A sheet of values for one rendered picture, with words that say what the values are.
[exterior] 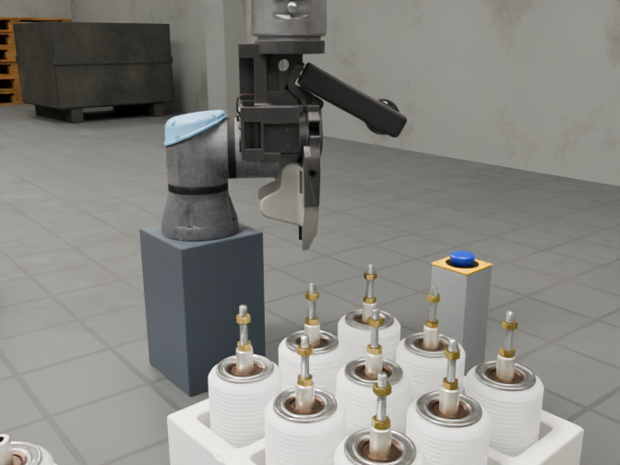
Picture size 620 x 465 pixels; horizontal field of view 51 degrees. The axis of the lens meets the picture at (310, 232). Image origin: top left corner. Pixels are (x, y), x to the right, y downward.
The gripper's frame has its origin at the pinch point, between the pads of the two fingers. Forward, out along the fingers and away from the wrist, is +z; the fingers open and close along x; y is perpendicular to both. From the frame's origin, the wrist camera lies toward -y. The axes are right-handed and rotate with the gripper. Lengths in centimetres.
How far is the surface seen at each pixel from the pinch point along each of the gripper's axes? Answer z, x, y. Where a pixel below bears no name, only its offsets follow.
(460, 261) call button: 13.9, -28.1, -27.3
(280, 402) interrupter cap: 20.9, -0.5, 3.5
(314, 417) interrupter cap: 20.9, 3.0, -0.2
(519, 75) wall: -3, -269, -139
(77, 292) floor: 46, -105, 53
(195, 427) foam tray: 28.3, -7.9, 14.1
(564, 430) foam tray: 28.2, -2.1, -33.2
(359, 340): 22.6, -19.2, -9.4
